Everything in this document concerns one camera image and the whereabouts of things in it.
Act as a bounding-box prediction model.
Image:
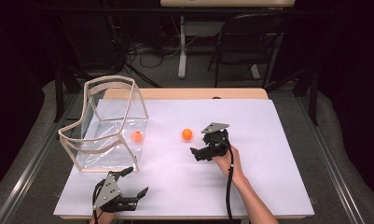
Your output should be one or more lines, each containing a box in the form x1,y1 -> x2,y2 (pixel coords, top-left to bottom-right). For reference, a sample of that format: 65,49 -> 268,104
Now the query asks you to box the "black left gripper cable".
91,179 -> 106,224

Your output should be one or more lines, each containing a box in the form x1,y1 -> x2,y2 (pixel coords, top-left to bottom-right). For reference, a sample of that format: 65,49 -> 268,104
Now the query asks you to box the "tangle of floor cables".
125,34 -> 183,70

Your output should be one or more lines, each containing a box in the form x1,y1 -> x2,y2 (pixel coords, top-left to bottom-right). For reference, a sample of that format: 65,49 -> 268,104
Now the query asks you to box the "person's right hand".
212,146 -> 246,185

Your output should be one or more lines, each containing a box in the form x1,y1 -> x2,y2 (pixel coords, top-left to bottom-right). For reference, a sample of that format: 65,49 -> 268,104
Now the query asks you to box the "aluminium rail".
0,92 -> 80,224
296,92 -> 367,224

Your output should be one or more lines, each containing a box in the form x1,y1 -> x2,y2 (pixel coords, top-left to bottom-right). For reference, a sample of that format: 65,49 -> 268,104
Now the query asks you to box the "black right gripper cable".
212,138 -> 236,222

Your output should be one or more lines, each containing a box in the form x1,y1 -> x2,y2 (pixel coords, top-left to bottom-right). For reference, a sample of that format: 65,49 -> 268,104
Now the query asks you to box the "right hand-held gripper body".
201,122 -> 232,161

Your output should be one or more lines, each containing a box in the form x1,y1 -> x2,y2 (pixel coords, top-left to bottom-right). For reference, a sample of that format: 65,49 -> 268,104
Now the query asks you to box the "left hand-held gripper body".
92,172 -> 140,214

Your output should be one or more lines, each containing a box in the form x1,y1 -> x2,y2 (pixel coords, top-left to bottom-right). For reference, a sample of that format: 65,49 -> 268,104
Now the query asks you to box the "wooden table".
53,88 -> 315,221

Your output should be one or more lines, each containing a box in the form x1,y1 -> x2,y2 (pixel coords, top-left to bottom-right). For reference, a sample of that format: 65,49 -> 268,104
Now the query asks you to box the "person's left hand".
89,210 -> 118,224

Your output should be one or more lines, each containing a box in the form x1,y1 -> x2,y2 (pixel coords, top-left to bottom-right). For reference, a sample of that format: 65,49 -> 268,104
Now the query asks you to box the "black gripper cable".
212,138 -> 236,222
91,179 -> 106,224

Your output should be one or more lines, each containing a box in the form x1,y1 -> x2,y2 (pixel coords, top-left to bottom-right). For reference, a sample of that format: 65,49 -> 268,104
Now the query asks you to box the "clear plastic container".
57,75 -> 150,174

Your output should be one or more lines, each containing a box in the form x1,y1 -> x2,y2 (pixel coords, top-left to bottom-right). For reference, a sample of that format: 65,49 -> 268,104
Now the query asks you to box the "white-legged desk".
159,0 -> 296,80

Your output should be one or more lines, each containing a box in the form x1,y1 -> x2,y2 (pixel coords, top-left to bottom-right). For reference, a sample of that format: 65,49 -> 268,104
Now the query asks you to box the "black folding chair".
207,12 -> 287,89

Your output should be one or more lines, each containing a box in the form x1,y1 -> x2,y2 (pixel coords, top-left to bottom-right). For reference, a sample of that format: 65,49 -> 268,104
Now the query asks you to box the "black metal stand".
309,68 -> 320,127

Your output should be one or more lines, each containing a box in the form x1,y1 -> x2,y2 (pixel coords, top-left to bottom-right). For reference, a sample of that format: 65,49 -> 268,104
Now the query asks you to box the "orange ball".
181,128 -> 194,141
131,130 -> 144,143

